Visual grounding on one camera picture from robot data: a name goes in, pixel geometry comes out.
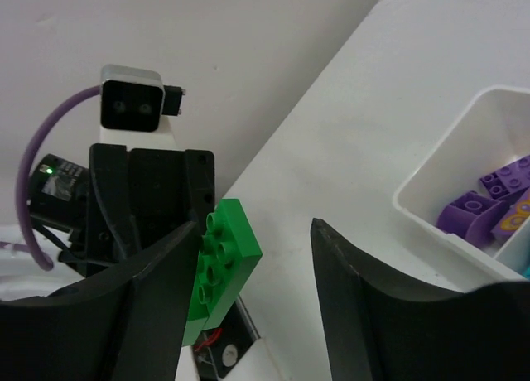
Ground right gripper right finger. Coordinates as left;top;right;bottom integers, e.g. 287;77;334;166
311;219;529;380

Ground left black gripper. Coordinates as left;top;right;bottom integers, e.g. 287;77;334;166
28;143;215;277

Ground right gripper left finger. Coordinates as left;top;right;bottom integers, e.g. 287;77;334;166
1;222;202;380

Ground long green lego plate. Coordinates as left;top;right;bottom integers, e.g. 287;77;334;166
182;199;263;346

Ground purple curved lego brick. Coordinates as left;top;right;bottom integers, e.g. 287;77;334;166
436;190;509;249

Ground purple lego plate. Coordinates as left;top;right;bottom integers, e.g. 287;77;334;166
479;156;530;205

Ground white three-compartment tray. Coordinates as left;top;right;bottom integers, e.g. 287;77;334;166
393;85;529;281

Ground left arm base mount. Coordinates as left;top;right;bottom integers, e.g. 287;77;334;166
192;297;260;380

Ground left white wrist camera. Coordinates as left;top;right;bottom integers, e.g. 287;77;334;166
99;64;186;150

